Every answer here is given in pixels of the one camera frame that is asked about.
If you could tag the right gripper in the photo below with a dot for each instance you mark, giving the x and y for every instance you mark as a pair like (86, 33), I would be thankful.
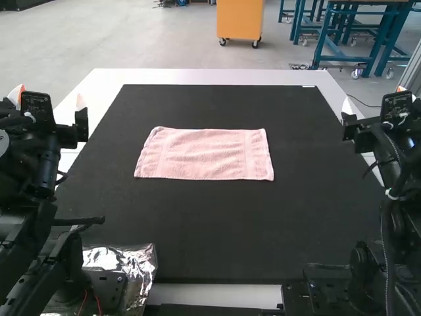
(366, 135)

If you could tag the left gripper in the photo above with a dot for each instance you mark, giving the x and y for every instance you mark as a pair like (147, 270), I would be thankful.
(65, 136)

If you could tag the pale towel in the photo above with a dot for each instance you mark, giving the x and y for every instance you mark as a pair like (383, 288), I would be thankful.
(204, 154)

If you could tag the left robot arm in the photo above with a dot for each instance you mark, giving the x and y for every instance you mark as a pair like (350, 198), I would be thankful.
(49, 158)

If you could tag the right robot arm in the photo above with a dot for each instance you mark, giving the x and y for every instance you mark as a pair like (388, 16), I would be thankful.
(393, 171)

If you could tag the floor power strip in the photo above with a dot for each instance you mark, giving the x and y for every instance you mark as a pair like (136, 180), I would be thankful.
(298, 66)

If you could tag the yellow-orange wheeled cabinet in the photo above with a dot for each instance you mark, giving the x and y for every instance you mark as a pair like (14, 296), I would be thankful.
(238, 19)

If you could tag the silver foil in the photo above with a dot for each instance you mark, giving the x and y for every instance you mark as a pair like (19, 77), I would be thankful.
(131, 263)

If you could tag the black mat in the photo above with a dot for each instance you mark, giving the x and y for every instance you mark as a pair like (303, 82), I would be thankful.
(210, 224)

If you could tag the dark base panel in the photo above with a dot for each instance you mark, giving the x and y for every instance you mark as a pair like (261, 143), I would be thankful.
(292, 299)

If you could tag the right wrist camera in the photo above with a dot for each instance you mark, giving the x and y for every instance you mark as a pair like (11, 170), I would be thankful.
(396, 108)

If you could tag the grey aluminium post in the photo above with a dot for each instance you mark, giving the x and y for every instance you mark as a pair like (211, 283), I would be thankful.
(412, 69)

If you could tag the blue steel frame trolley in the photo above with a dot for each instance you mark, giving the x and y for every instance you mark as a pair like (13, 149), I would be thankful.
(371, 29)
(297, 13)

